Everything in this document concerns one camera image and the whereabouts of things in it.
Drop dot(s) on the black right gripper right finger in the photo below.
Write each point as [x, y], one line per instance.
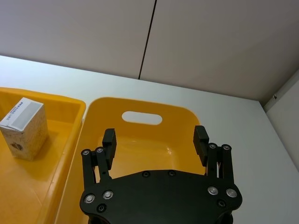
[222, 163]

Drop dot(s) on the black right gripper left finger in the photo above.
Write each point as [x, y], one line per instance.
[102, 161]

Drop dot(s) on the white speckled cardboard box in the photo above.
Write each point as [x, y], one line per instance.
[25, 135]

